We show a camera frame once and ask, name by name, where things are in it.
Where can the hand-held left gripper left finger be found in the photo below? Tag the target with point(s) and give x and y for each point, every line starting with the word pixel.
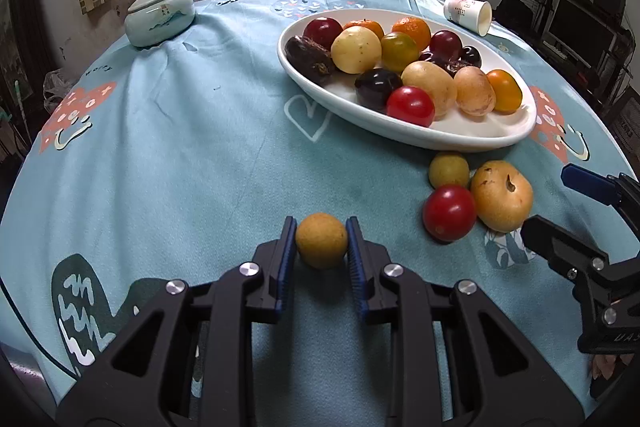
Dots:
pixel 285 267

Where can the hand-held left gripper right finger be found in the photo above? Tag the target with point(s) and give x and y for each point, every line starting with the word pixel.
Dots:
pixel 356 267

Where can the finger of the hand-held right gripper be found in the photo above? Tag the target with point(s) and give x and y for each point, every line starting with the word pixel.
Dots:
pixel 587 184
pixel 555 242

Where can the small yellow round fruit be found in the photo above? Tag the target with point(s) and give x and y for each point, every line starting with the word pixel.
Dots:
pixel 321 240

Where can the white oval plate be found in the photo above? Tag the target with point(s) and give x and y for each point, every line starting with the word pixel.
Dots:
pixel 480 132

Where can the orange tomato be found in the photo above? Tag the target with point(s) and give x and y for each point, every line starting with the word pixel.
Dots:
pixel 505 91

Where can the red tomato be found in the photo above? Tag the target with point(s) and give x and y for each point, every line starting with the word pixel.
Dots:
pixel 449 212
pixel 410 106

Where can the dark purple plum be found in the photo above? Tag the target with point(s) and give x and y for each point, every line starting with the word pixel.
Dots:
pixel 470 56
pixel 378 88

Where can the dark brown wrinkled fruit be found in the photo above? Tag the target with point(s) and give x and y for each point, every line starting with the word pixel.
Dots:
pixel 457 67
pixel 305 57

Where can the small red brown plum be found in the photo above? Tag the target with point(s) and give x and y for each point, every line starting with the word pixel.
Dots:
pixel 445 45

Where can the pale yellow round fruit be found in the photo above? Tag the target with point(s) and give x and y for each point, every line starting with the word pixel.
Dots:
pixel 356 49

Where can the yellow green tomato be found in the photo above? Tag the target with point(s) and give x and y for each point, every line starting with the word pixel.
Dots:
pixel 399 52

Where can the orange tangerine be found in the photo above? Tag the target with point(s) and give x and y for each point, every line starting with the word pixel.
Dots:
pixel 412 29
pixel 367 27

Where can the large red plum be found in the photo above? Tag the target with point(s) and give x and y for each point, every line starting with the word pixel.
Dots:
pixel 322 32

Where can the person's right hand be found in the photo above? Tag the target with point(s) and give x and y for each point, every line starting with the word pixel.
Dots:
pixel 606 365

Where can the dark monitor stand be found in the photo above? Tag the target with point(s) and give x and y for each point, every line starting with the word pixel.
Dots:
pixel 575 82

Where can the small pale yellow fruit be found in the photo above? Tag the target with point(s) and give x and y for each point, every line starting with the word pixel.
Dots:
pixel 449 170

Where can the light blue printed tablecloth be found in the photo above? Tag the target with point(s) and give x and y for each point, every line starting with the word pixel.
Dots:
pixel 200 157

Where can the computer monitor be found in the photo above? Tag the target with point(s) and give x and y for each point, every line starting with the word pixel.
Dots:
pixel 580 29

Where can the black hat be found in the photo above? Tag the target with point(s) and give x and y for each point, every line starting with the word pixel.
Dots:
pixel 515 14

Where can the white paper cup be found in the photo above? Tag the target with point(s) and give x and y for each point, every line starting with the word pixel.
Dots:
pixel 462 12

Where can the pale green ceramic jar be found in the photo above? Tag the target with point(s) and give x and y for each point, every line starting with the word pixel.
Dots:
pixel 160 22

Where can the clear plastic bag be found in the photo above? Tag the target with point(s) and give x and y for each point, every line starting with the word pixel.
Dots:
pixel 57 87

